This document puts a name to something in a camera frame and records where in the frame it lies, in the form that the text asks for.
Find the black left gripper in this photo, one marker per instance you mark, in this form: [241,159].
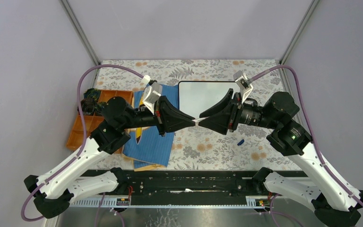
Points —
[168,118]

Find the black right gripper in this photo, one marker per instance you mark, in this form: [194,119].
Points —
[220,123]

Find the blue marker cap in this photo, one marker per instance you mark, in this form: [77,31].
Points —
[240,142]

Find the blue capped whiteboard marker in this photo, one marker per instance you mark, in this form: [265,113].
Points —
[199,119]

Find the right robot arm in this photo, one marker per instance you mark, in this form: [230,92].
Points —
[334,201]

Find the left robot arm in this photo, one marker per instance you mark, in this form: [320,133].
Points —
[54,191]

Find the black framed whiteboard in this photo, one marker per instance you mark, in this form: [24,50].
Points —
[197,96]

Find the blue pikachu cloth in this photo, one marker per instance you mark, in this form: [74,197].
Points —
[147,149]

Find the floral tablecloth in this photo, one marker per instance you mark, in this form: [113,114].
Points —
[198,148]

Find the dark rolled fabric middle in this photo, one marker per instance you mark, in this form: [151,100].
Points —
[99,107]

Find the dark rolled fabric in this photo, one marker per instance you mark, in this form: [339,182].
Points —
[99,107]
[88,107]
[92,93]

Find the wooden compartment tray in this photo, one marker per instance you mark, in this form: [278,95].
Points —
[76,135]

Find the dark rolled fabric top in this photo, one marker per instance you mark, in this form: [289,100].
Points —
[92,93]

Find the dark rolled fabric left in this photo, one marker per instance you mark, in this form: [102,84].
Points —
[88,107]

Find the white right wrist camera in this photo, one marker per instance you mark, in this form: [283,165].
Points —
[244,83]

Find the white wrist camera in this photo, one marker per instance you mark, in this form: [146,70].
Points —
[244,83]
[151,93]

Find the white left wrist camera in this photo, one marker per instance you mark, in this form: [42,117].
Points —
[151,93]

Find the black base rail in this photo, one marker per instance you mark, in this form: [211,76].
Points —
[189,188]

